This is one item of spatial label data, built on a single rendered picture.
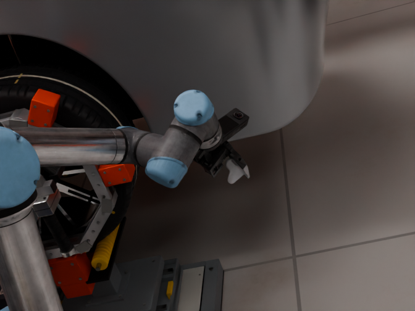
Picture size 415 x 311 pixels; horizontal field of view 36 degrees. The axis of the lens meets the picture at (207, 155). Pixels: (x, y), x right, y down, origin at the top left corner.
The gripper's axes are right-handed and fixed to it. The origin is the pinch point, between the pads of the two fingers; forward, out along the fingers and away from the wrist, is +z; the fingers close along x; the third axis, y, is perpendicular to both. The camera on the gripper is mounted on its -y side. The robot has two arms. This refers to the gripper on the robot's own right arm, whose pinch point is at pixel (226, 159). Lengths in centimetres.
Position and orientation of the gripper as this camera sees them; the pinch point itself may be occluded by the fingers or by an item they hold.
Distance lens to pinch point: 157.8
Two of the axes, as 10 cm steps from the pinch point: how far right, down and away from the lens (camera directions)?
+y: -6.0, 7.8, -1.9
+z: 1.9, 3.7, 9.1
